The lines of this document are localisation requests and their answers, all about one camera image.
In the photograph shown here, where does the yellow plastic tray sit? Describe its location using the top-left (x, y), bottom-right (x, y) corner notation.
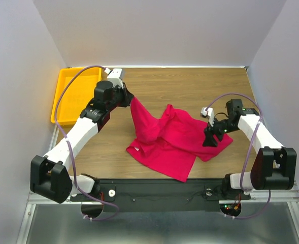
top-left (50, 67), bottom-right (103, 126)

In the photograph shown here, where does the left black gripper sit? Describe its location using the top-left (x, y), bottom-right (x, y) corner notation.
top-left (107, 82), bottom-right (134, 112)

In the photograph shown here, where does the purple cable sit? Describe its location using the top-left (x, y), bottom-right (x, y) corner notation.
top-left (205, 92), bottom-right (272, 220)
top-left (54, 65), bottom-right (121, 221)

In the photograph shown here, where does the red t shirt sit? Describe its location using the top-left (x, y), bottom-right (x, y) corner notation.
top-left (126, 98), bottom-right (233, 182)

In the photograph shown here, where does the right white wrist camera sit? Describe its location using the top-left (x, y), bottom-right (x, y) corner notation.
top-left (201, 107), bottom-right (215, 127)

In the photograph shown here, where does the aluminium frame rail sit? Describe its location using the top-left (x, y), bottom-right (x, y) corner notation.
top-left (16, 124), bottom-right (75, 244)

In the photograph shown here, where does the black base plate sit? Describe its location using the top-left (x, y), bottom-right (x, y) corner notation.
top-left (90, 178), bottom-right (250, 212)

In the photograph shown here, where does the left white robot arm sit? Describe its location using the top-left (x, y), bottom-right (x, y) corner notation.
top-left (30, 78), bottom-right (134, 203)

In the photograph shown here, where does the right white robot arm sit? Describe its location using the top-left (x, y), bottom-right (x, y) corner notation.
top-left (201, 99), bottom-right (297, 198)

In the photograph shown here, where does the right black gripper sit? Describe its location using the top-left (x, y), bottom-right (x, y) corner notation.
top-left (202, 115), bottom-right (240, 147)

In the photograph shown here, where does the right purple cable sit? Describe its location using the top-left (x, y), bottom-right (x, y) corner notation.
top-left (205, 92), bottom-right (272, 220)

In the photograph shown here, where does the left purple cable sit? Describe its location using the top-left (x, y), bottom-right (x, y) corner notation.
top-left (54, 65), bottom-right (121, 221)

